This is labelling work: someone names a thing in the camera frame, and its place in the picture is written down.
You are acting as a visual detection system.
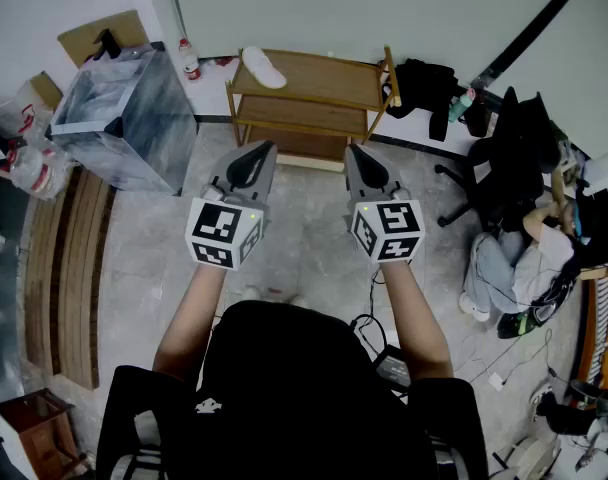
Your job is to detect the black monitor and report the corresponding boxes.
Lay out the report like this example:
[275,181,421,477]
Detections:
[575,187,608,270]

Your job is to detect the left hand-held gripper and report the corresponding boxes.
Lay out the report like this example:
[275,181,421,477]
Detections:
[184,140,279,272]

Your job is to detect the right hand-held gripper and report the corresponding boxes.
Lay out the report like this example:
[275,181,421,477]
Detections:
[344,142,426,265]

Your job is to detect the black office chair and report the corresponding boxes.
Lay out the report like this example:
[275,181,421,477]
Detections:
[434,86,561,230]

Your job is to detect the green and black shoe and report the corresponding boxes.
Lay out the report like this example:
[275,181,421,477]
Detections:
[496,306,556,341]

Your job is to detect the large cardboard box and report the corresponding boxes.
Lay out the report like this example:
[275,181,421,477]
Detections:
[57,9,151,69]

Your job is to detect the green bottle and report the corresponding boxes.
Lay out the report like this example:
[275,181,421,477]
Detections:
[447,87,477,124]

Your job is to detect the black bag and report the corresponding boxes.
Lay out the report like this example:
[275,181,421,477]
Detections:
[382,58,461,144]

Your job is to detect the person's left forearm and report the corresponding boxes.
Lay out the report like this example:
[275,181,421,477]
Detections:
[152,261,231,384]

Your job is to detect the grey wall pipe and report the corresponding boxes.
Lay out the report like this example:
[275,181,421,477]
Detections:
[166,0,188,44]

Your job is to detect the person's black clothing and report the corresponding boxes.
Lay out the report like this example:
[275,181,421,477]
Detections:
[95,300,490,480]

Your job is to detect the white slipper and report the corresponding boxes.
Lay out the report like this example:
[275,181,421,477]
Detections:
[240,45,289,90]

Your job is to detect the brown wooden stool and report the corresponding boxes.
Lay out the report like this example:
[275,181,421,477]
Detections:
[0,388,89,480]

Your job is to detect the black cable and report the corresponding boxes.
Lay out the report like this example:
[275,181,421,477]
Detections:
[351,267,388,359]

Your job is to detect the clear plastic bags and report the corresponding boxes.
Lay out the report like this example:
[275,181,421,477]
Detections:
[0,81,81,203]

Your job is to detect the stack of wooden planks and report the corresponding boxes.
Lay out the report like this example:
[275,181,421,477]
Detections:
[23,166,117,392]

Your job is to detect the wooden slatted frame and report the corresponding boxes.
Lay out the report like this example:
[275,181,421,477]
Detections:
[575,264,608,393]

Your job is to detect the black power adapter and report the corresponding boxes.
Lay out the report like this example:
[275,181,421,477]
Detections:
[374,344,412,390]

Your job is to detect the black bracket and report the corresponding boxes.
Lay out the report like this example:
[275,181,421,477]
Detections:
[92,28,122,62]

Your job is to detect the white bottle with red label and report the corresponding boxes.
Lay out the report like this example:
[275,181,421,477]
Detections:
[177,38,202,82]

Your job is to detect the person's right forearm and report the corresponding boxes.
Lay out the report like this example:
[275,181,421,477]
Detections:
[377,260,455,382]

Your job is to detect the clear acrylic box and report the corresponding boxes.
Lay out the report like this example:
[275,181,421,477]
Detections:
[45,41,200,197]

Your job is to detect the wooden shelf rack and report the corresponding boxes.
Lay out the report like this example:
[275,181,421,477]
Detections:
[225,44,402,173]

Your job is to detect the small cardboard box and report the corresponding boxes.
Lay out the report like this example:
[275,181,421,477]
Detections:
[28,70,65,112]

